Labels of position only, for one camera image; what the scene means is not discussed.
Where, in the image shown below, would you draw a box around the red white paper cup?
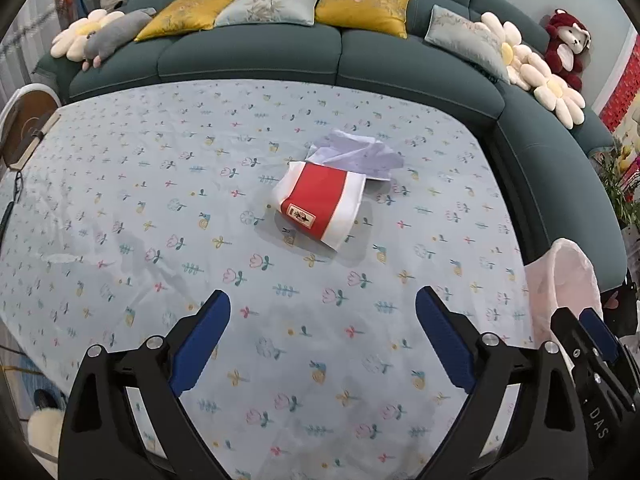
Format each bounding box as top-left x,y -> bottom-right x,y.
272,162 -> 367,250

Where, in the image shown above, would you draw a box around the trash bin with white liner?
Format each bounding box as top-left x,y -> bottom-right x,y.
525,238 -> 603,346

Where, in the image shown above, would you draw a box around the floral light blue tablecloth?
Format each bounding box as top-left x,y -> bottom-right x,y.
1,81 -> 533,479

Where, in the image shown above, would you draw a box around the white fluffy rug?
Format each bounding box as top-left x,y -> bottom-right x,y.
27,408 -> 64,479

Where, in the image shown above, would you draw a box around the potted orchid plants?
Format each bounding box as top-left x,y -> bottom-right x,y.
593,139 -> 639,229

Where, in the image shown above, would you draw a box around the flower cushion near bear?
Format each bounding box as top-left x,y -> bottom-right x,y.
520,52 -> 586,130

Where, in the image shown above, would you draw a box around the flower cushion beside cushions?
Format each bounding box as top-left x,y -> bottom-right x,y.
480,12 -> 532,91

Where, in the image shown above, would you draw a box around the round wooden white chair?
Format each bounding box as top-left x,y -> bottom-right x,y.
1,84 -> 61,167

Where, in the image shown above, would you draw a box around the teal sectional sofa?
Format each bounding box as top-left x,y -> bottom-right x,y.
36,0 -> 627,290

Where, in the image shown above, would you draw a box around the right grey-green embroidered cushion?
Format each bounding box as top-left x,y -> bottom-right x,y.
424,4 -> 509,82

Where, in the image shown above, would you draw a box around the grey-green embroidered cushion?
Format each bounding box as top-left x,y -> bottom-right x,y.
424,4 -> 509,82
214,0 -> 318,27

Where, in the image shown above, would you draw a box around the red white teddy bear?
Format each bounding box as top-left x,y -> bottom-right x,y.
544,9 -> 591,92

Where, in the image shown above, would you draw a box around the grey mouse plush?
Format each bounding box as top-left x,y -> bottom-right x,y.
82,8 -> 156,72

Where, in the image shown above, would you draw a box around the left white flower cushion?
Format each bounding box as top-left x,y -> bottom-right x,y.
50,9 -> 125,62

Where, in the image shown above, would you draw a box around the left yellow embroidered cushion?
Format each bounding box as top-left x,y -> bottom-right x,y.
134,0 -> 234,42

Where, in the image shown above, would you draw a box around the yellow embroidered cushion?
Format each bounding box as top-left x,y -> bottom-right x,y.
314,0 -> 410,39
134,0 -> 234,42

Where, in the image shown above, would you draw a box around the right yellow embroidered cushion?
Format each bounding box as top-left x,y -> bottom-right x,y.
314,0 -> 410,39

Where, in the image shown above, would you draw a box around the left grey-green embroidered cushion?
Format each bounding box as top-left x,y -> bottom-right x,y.
214,0 -> 318,27

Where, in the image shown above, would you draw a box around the red gold wall decoration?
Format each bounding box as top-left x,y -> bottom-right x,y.
599,37 -> 640,132

